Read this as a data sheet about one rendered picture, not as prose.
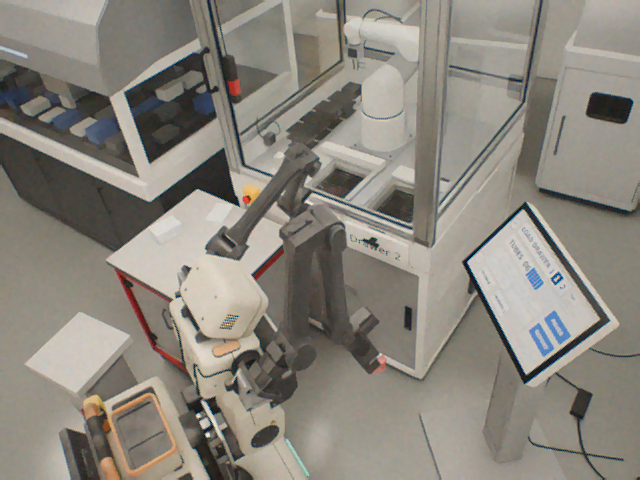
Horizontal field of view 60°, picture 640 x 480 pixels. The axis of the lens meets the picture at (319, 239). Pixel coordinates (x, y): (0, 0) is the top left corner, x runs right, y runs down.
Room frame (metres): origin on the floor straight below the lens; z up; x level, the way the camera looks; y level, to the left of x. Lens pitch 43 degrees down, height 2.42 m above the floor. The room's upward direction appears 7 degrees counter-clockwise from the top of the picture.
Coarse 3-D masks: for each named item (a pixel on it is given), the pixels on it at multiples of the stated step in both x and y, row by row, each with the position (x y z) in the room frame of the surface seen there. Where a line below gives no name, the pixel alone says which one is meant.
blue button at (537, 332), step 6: (540, 324) 0.99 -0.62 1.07; (528, 330) 1.00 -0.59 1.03; (534, 330) 0.99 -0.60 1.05; (540, 330) 0.98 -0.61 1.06; (534, 336) 0.97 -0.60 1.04; (540, 336) 0.96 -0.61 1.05; (546, 336) 0.95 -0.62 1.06; (540, 342) 0.95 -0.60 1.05; (546, 342) 0.94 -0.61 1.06; (540, 348) 0.93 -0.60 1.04; (546, 348) 0.92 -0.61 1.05; (552, 348) 0.91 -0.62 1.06; (546, 354) 0.90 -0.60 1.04
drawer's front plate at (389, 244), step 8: (352, 224) 1.69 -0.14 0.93; (352, 232) 1.68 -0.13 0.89; (360, 232) 1.66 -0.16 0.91; (368, 232) 1.63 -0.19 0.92; (376, 232) 1.62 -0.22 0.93; (352, 240) 1.68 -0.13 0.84; (384, 240) 1.59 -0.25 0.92; (392, 240) 1.57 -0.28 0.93; (368, 248) 1.64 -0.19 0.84; (384, 248) 1.59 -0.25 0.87; (392, 248) 1.56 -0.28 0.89; (400, 248) 1.54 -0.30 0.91; (408, 248) 1.53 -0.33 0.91; (384, 256) 1.59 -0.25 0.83; (392, 256) 1.56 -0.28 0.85
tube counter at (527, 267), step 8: (520, 264) 1.21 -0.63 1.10; (528, 264) 1.19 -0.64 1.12; (528, 272) 1.17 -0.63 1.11; (536, 272) 1.15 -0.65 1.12; (528, 280) 1.14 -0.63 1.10; (536, 280) 1.12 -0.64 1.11; (536, 288) 1.10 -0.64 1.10; (544, 288) 1.08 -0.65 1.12; (544, 296) 1.06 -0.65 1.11; (552, 296) 1.05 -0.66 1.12; (544, 304) 1.04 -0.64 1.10
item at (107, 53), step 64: (0, 0) 2.63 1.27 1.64; (64, 0) 2.39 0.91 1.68; (128, 0) 2.32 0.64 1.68; (64, 64) 2.31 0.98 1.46; (128, 64) 2.25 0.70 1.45; (0, 128) 2.98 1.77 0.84; (128, 128) 2.18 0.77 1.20; (64, 192) 2.89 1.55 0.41; (128, 192) 2.41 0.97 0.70; (192, 192) 2.38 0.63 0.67
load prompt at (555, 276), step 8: (528, 224) 1.31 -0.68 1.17; (520, 232) 1.31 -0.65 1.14; (528, 232) 1.29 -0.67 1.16; (528, 240) 1.26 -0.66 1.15; (536, 240) 1.24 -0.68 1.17; (528, 248) 1.24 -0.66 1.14; (536, 248) 1.22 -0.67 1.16; (544, 248) 1.20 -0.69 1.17; (536, 256) 1.19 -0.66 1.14; (544, 256) 1.18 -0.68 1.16; (544, 264) 1.15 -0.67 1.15; (552, 264) 1.13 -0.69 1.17; (544, 272) 1.13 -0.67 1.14; (552, 272) 1.11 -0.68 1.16; (560, 272) 1.10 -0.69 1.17; (552, 280) 1.09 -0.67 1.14; (560, 280) 1.07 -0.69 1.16; (568, 280) 1.06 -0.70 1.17; (560, 288) 1.05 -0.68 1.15; (568, 288) 1.04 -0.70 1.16; (560, 296) 1.03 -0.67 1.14
